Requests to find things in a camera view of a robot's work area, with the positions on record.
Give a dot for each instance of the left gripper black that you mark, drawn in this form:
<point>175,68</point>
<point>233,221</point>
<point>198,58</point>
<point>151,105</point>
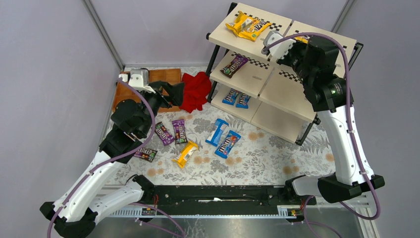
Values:
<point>160,92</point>

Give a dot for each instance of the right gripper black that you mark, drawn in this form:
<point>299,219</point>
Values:
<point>293,56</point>

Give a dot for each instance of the yellow candy bag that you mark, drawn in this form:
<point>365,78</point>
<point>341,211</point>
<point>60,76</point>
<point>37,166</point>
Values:
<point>241,23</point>
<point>190,148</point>
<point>302,39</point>

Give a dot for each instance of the blue M&M bag moved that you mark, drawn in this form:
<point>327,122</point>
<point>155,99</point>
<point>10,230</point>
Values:
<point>243,101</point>

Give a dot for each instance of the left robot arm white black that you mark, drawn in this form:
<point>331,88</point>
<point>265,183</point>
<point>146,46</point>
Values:
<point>79,210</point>

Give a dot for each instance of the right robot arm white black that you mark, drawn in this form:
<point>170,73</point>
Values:
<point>353,175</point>

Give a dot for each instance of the purple candy bag right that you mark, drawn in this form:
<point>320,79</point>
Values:
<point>180,131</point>

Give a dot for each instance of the purple candy bag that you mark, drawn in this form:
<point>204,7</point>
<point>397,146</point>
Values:
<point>180,131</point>
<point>163,134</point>

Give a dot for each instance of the purple candy bag left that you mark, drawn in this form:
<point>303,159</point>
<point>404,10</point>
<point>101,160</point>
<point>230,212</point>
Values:
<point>163,134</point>

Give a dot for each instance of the blue M&M bag bottom shelf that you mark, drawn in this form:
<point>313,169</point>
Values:
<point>231,97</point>

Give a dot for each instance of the brown M&M bag on shelf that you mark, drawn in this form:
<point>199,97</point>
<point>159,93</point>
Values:
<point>234,66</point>

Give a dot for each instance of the light blue candy bag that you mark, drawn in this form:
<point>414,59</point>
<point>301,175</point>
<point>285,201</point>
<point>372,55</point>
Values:
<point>217,131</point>

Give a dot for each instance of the cream three-tier shelf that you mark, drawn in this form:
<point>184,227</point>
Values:
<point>277,104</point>

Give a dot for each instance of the yellow M&M bag on shelf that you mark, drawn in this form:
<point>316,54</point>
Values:
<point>255,29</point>

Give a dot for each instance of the red cloth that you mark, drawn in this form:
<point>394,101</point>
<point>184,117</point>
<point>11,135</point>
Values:
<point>195,91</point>

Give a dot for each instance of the floral tablecloth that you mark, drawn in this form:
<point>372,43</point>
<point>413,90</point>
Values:
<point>260,158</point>

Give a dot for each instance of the brown M&M bag on table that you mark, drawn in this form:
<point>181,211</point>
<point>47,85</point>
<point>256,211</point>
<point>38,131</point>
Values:
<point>146,154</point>

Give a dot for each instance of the blue M&M bag on table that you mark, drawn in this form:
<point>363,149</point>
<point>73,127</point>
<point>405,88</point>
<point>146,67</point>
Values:
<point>228,143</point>

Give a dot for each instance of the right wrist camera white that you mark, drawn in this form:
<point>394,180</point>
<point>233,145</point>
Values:
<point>276,46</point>

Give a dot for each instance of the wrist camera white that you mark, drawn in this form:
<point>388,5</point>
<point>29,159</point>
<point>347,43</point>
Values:
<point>276,46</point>
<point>138,79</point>

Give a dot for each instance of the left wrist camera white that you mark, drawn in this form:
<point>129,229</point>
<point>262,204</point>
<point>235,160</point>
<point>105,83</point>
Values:
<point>138,79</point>

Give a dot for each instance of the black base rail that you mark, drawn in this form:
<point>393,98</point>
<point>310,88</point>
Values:
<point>253,200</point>

